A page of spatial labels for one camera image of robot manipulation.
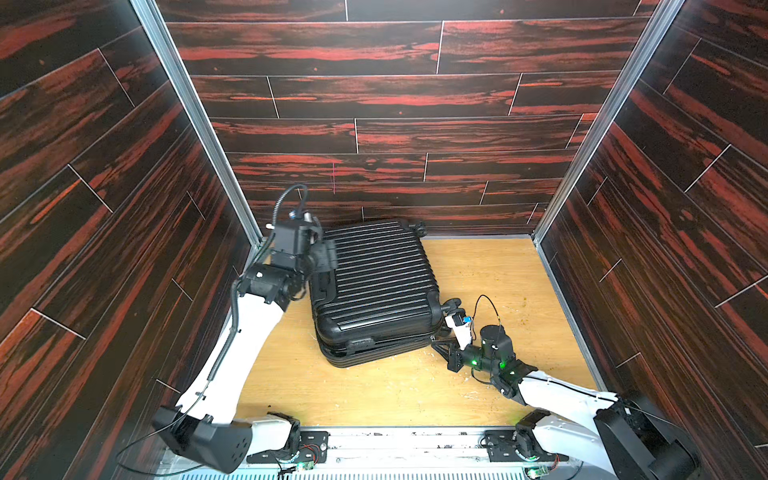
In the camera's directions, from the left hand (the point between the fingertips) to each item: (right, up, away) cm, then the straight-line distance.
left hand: (322, 248), depth 74 cm
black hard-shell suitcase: (+15, -13, +4) cm, 21 cm away
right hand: (+31, -26, +11) cm, 42 cm away
